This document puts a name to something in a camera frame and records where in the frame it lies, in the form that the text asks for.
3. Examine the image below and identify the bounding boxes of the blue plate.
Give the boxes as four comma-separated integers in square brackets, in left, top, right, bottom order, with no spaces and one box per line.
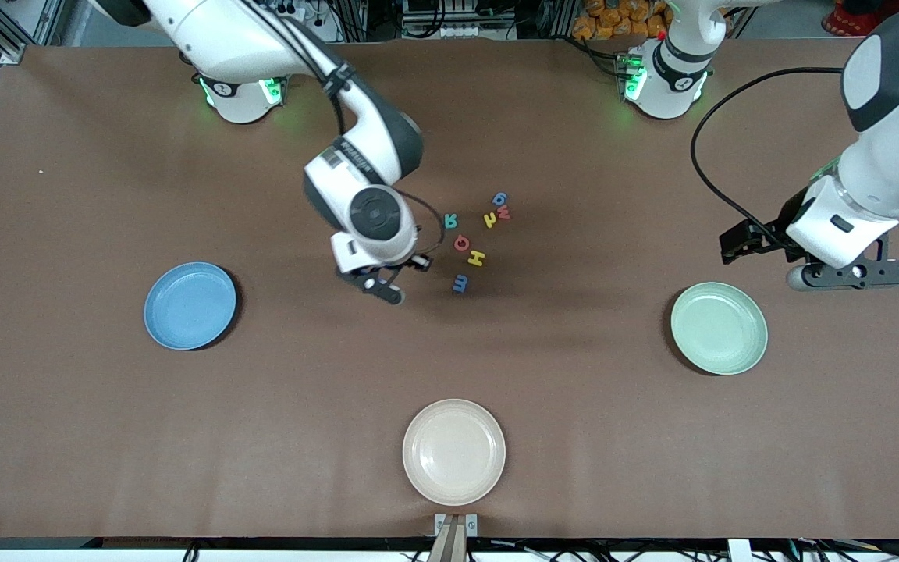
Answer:
[144,261,237,351]

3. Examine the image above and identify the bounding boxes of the green plate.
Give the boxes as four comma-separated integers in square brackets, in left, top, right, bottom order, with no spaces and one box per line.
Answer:
[670,282,769,376]

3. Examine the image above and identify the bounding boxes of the beige plate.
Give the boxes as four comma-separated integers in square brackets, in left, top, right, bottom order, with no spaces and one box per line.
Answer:
[402,399,506,507]

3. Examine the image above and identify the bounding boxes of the red object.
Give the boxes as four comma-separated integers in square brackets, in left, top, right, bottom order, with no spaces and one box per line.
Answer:
[823,0,899,37]

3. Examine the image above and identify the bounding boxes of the white power strip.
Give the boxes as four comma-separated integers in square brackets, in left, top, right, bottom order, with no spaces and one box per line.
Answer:
[274,0,341,44]

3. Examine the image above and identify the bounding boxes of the orange snack packs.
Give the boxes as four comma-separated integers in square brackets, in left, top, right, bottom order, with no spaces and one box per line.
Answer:
[573,0,673,41]

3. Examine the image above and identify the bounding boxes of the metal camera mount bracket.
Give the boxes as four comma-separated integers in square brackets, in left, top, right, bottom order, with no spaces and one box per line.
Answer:
[434,513,479,562]

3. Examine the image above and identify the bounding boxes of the black table edge rail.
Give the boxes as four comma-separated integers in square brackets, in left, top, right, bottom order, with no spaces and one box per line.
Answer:
[0,536,899,552]

